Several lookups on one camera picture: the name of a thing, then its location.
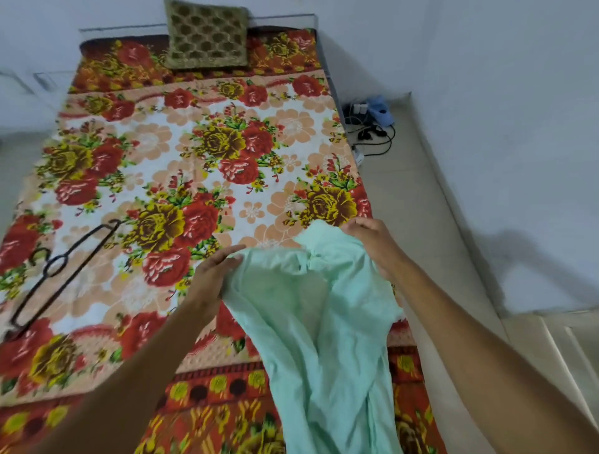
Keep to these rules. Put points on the person's left hand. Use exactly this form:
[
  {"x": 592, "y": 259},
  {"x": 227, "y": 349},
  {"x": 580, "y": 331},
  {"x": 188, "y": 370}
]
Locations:
[{"x": 208, "y": 280}]

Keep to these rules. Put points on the person's right hand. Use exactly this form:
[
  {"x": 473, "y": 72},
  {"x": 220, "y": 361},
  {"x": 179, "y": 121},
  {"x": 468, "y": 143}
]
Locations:
[{"x": 378, "y": 247}]

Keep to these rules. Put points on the person's right fingers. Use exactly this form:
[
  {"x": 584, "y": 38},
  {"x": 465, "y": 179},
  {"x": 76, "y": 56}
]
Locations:
[{"x": 358, "y": 227}]

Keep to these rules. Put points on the person's left thumb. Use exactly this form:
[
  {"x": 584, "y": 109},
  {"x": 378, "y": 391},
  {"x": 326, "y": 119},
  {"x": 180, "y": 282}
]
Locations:
[{"x": 224, "y": 252}]

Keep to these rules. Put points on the mint green garment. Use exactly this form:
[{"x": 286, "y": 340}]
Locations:
[{"x": 323, "y": 336}]

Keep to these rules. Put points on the person's right forearm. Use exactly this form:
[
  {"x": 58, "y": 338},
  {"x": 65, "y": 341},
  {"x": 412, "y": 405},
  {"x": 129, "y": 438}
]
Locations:
[{"x": 491, "y": 369}]

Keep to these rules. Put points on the person's left forearm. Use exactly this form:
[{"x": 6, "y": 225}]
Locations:
[{"x": 126, "y": 383}]

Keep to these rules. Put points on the floral bed sheet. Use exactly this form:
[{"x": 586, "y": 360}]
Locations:
[{"x": 178, "y": 224}]

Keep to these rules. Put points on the white power strip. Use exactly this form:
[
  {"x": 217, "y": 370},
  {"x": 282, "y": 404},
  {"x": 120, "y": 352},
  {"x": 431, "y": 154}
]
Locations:
[{"x": 358, "y": 156}]

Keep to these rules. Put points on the blue cloth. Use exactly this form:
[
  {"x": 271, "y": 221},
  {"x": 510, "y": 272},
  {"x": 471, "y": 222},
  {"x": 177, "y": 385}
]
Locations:
[{"x": 380, "y": 111}]

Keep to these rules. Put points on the white charger adapter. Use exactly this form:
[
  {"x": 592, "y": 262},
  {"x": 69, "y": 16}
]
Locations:
[{"x": 359, "y": 108}]

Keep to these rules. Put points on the black clothes hanger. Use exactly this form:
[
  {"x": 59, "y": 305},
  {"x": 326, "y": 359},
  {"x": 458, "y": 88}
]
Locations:
[{"x": 56, "y": 276}]

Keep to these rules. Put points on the olive patterned cushion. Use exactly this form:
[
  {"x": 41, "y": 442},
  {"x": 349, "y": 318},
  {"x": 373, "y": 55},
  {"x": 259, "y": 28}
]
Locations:
[{"x": 206, "y": 34}]

